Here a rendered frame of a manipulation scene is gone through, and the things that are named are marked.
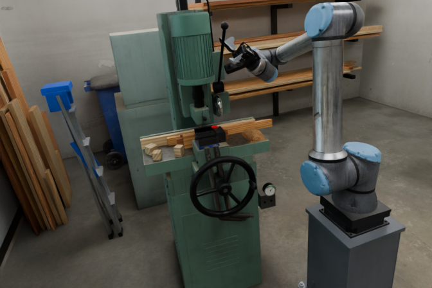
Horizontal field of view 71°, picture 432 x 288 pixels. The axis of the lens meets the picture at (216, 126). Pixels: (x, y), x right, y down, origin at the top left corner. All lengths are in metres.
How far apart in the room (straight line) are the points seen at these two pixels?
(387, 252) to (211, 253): 0.83
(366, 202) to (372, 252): 0.23
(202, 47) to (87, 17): 2.48
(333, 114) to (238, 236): 0.85
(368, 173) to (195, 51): 0.88
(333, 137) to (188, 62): 0.68
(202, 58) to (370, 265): 1.18
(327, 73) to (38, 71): 3.18
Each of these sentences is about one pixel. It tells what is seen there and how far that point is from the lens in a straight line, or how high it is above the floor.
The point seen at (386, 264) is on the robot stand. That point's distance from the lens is 1.72.
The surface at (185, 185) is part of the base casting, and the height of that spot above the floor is 0.75.
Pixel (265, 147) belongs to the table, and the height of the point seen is 0.86.
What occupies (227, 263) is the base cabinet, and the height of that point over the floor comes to 0.22.
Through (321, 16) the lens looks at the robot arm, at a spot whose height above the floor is 1.45.
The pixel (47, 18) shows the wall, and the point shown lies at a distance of 3.76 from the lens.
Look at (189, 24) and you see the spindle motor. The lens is 1.35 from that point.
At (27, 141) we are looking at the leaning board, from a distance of 2.57.
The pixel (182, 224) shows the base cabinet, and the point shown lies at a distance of 1.58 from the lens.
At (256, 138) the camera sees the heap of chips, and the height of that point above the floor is 0.91.
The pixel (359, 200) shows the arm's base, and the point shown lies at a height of 0.70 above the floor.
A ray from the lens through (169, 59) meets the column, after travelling 1.61.
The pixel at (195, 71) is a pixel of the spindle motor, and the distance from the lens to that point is 1.37.
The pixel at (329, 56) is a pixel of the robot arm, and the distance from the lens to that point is 1.19.
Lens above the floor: 1.51
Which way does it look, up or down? 21 degrees down
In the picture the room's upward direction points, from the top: 6 degrees counter-clockwise
